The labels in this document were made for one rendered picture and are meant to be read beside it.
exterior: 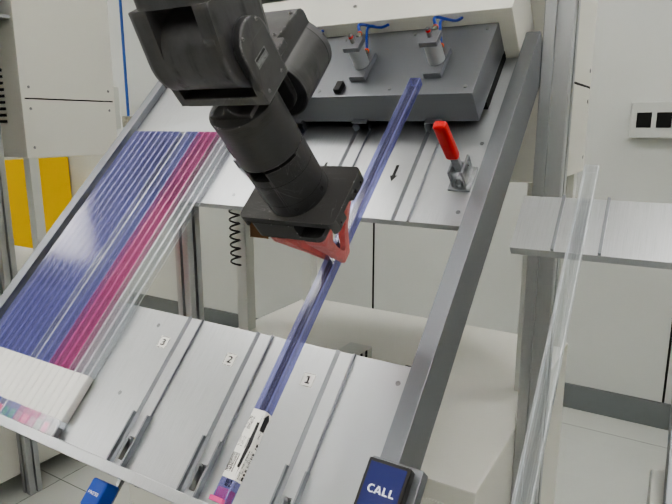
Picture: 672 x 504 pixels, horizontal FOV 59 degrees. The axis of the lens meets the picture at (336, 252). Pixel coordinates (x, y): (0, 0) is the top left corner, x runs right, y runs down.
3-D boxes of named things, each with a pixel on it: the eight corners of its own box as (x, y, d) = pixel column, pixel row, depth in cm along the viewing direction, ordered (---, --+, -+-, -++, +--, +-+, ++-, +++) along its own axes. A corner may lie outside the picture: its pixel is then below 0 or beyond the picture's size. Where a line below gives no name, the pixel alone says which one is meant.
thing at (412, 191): (471, 250, 72) (462, 225, 68) (109, 210, 105) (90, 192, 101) (531, 66, 87) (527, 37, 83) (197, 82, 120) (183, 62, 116)
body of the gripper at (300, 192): (276, 176, 58) (240, 120, 53) (368, 180, 53) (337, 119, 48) (247, 229, 55) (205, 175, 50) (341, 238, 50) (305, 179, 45)
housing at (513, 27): (526, 91, 86) (512, 6, 75) (258, 99, 110) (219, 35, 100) (538, 54, 89) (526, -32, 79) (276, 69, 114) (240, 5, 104)
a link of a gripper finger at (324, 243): (318, 227, 64) (279, 167, 57) (377, 232, 60) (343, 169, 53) (292, 279, 60) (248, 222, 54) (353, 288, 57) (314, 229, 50)
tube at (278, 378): (230, 508, 48) (223, 505, 47) (217, 503, 49) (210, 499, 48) (422, 85, 71) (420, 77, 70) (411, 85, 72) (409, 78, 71)
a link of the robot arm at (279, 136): (189, 120, 44) (249, 117, 42) (228, 60, 48) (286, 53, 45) (234, 182, 49) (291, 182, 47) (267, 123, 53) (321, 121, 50)
